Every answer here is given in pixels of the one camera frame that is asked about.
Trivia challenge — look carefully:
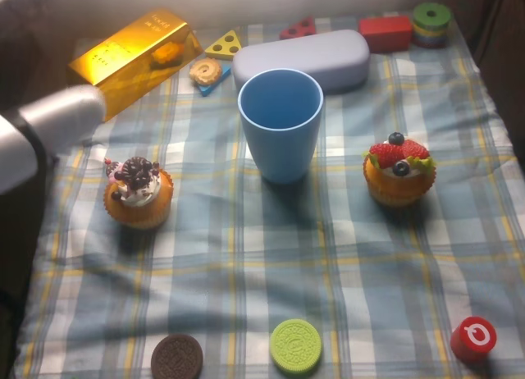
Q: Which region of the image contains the blue plastic cup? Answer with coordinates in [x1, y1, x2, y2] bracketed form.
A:
[237, 68, 325, 185]

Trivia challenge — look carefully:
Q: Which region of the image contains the red triangle block with holes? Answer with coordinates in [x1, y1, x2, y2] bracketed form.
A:
[279, 16, 317, 41]

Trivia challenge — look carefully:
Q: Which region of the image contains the blue wooden ring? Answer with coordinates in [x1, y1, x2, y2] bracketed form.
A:
[412, 32, 450, 43]

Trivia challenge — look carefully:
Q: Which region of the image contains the red cylinder with white print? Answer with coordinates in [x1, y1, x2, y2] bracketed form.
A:
[450, 316, 498, 363]

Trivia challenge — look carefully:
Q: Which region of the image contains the red rectangular wooden block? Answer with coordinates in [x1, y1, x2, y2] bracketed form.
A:
[358, 15, 413, 54]

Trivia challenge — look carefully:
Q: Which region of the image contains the chocolate cream toy cupcake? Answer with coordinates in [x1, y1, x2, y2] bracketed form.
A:
[102, 156, 175, 231]

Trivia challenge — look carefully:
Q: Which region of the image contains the blue triangle wooden block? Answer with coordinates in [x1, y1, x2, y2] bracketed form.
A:
[195, 65, 233, 98]

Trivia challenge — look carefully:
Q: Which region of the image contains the shiny gold bar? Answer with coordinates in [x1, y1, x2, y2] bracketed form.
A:
[66, 7, 205, 123]

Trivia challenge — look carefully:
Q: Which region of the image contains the round swirl biscuit toy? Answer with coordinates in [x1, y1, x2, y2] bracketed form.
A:
[189, 57, 223, 86]

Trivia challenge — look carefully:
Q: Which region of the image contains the yellow triangle block with holes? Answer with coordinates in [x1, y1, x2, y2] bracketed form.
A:
[203, 29, 242, 61]

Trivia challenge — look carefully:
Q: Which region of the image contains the strawberry blueberry toy cupcake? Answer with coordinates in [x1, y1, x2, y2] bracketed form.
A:
[361, 131, 438, 208]

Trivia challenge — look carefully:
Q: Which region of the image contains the red wooden ring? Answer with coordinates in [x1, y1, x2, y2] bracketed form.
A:
[413, 37, 448, 49]

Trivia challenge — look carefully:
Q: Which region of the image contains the brown sandwich cookie toy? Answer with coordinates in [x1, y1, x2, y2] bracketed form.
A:
[150, 333, 205, 379]

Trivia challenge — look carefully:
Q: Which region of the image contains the yellow wooden ring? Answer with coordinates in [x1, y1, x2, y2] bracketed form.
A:
[412, 25, 450, 39]

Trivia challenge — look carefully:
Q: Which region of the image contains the green sandwich cookie toy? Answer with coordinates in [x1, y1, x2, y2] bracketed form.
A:
[269, 318, 324, 375]

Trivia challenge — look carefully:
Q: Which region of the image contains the lilac glasses case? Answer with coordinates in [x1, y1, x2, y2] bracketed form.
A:
[232, 29, 372, 95]

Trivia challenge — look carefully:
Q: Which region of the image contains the blue plaid tablecloth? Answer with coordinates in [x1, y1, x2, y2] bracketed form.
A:
[11, 11, 525, 379]

